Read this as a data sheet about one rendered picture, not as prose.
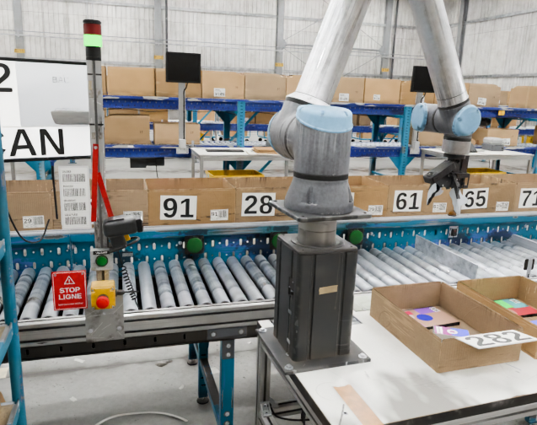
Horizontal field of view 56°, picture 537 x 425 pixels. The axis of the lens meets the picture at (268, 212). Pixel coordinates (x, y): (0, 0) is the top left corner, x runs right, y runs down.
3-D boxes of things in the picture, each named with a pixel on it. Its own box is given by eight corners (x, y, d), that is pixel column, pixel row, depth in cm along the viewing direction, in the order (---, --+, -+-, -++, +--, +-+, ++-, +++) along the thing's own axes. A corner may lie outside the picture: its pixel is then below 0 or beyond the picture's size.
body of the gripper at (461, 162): (468, 190, 173) (474, 155, 170) (448, 190, 169) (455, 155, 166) (451, 185, 180) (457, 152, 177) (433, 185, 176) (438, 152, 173)
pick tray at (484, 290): (534, 360, 145) (540, 328, 143) (453, 306, 181) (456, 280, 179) (610, 349, 153) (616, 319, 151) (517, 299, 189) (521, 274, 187)
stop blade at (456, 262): (474, 285, 211) (476, 265, 209) (414, 251, 254) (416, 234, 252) (475, 285, 211) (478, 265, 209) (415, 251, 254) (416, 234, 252)
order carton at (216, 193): (147, 227, 221) (147, 190, 217) (144, 212, 249) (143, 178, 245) (235, 223, 232) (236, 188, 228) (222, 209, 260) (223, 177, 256)
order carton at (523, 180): (512, 212, 276) (517, 182, 272) (476, 201, 303) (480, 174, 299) (569, 211, 286) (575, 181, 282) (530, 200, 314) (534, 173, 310)
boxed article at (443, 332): (468, 352, 147) (470, 338, 146) (432, 346, 150) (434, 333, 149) (466, 343, 153) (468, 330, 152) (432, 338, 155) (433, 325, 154)
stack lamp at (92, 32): (83, 45, 143) (82, 23, 142) (84, 46, 148) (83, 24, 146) (101, 45, 144) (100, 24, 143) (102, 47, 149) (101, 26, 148)
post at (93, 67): (86, 342, 163) (71, 59, 143) (87, 336, 168) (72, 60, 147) (124, 339, 166) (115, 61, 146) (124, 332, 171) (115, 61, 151)
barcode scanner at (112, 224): (147, 248, 156) (141, 216, 153) (107, 255, 153) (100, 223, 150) (146, 242, 162) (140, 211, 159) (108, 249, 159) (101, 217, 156)
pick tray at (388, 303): (437, 373, 136) (441, 340, 134) (367, 314, 172) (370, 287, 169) (520, 360, 145) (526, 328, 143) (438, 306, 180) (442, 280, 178)
